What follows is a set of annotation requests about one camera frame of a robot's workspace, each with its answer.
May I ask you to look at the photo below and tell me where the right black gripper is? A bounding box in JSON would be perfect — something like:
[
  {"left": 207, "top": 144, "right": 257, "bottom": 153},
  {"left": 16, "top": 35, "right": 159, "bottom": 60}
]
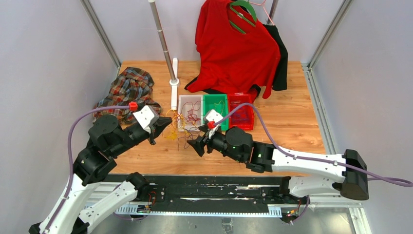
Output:
[{"left": 188, "top": 125, "right": 244, "bottom": 164}]

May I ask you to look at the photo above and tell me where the colourful cable pile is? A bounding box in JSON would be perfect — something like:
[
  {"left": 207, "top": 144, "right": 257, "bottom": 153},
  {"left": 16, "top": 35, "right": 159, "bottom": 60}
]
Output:
[{"left": 163, "top": 110, "right": 202, "bottom": 152}]

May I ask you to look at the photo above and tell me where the thin red cable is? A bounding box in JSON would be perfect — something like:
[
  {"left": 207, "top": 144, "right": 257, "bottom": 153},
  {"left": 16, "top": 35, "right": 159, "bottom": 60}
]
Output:
[{"left": 180, "top": 100, "right": 203, "bottom": 127}]

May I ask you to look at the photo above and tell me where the thin purple cable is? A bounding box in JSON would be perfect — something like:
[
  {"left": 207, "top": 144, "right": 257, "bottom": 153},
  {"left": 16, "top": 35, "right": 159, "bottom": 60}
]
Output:
[{"left": 231, "top": 100, "right": 252, "bottom": 125}]

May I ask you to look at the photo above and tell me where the thin yellow cable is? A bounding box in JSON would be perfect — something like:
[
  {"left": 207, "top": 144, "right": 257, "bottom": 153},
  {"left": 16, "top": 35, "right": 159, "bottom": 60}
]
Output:
[{"left": 209, "top": 99, "right": 226, "bottom": 114}]

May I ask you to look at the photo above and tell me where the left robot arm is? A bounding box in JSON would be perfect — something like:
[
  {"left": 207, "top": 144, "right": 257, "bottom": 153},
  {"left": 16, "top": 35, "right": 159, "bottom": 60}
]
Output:
[{"left": 29, "top": 115, "right": 172, "bottom": 234}]

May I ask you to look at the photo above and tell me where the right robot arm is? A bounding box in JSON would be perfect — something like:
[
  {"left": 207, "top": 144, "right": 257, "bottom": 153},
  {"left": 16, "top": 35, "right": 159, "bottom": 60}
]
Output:
[{"left": 188, "top": 127, "right": 369, "bottom": 203}]

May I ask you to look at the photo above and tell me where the white plastic bin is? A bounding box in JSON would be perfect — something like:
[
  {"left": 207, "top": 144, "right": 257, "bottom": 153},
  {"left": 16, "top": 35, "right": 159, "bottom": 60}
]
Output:
[{"left": 178, "top": 95, "right": 204, "bottom": 132}]

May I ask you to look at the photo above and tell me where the white rack base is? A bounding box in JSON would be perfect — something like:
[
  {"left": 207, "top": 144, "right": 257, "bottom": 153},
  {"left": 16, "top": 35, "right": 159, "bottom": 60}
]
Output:
[{"left": 169, "top": 58, "right": 180, "bottom": 111}]

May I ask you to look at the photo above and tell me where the plaid flannel shirt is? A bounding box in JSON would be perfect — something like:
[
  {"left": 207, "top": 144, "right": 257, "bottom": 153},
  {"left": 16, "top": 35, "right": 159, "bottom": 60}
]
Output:
[{"left": 95, "top": 67, "right": 162, "bottom": 114}]

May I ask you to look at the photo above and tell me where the green plastic bin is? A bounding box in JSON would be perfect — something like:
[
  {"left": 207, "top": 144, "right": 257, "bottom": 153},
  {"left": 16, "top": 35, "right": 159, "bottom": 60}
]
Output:
[{"left": 203, "top": 94, "right": 229, "bottom": 120}]

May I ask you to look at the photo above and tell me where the red plastic bin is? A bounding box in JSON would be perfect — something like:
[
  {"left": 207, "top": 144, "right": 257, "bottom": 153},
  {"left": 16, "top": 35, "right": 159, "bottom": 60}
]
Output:
[{"left": 227, "top": 93, "right": 255, "bottom": 130}]

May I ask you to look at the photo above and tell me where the red t-shirt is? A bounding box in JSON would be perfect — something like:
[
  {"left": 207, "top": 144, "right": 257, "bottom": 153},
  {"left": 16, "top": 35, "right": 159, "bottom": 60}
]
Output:
[{"left": 185, "top": 0, "right": 280, "bottom": 99}]

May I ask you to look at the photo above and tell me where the black t-shirt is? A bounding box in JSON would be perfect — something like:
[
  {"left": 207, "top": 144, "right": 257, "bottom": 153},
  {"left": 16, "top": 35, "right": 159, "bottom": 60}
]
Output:
[{"left": 263, "top": 24, "right": 288, "bottom": 91}]

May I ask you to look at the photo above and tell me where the green clothes hanger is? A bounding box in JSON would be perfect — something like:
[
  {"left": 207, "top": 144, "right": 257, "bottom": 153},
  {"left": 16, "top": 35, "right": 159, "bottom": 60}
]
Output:
[{"left": 226, "top": 0, "right": 258, "bottom": 35}]

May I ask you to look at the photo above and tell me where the pink clothes hanger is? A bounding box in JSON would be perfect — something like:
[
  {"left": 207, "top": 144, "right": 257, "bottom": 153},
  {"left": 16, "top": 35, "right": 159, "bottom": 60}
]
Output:
[{"left": 249, "top": 0, "right": 275, "bottom": 25}]

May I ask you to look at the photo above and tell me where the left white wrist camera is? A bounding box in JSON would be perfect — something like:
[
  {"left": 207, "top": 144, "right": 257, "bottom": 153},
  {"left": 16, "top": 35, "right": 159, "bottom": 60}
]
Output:
[{"left": 133, "top": 105, "right": 159, "bottom": 133}]

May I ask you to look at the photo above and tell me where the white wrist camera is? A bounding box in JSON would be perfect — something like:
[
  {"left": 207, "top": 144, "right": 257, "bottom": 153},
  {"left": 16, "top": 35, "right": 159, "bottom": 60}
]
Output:
[
  {"left": 204, "top": 109, "right": 224, "bottom": 139},
  {"left": 133, "top": 105, "right": 159, "bottom": 133}
]

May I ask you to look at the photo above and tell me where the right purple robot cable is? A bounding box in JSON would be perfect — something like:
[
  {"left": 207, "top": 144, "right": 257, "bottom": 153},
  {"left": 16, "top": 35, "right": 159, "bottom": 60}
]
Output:
[{"left": 207, "top": 103, "right": 413, "bottom": 224}]

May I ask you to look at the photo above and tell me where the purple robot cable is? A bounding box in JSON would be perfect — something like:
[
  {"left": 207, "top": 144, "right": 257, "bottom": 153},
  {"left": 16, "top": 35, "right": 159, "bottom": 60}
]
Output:
[
  {"left": 207, "top": 103, "right": 413, "bottom": 224},
  {"left": 42, "top": 102, "right": 139, "bottom": 234}
]

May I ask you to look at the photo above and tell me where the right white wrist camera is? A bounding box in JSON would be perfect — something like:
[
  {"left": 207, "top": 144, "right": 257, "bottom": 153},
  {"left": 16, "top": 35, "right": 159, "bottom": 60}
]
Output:
[{"left": 204, "top": 109, "right": 224, "bottom": 139}]

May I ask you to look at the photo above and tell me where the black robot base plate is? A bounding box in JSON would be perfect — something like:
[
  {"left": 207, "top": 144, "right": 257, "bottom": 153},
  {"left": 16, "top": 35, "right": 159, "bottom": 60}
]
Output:
[{"left": 117, "top": 175, "right": 311, "bottom": 215}]

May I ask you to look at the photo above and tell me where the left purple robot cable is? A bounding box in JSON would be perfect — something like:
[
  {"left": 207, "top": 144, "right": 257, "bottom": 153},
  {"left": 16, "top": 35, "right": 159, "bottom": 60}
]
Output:
[{"left": 42, "top": 102, "right": 139, "bottom": 234}]

